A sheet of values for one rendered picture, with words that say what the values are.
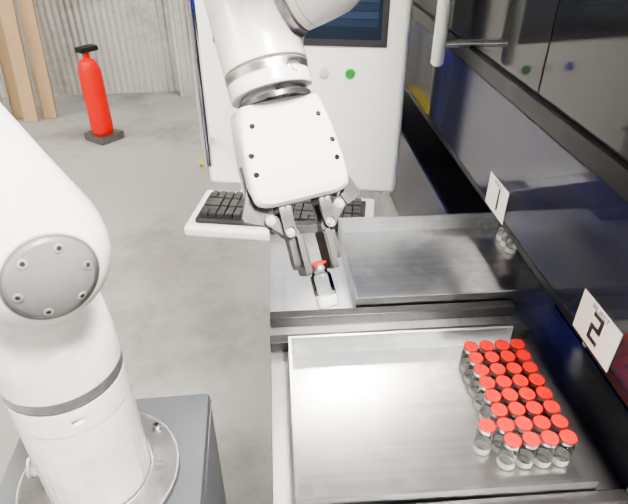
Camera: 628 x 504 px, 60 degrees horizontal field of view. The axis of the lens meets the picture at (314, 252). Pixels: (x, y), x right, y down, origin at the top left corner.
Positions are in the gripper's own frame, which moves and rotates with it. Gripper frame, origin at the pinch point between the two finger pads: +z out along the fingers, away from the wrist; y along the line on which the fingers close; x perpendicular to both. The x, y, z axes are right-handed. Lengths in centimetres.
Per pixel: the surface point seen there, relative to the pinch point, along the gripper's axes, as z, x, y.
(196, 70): -44, -72, -5
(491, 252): 11, -39, -46
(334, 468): 26.4, -11.2, 1.2
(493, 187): -1, -30, -43
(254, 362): 40, -149, -10
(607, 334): 18.4, 0.3, -31.9
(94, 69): -141, -322, 20
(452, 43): -30, -38, -48
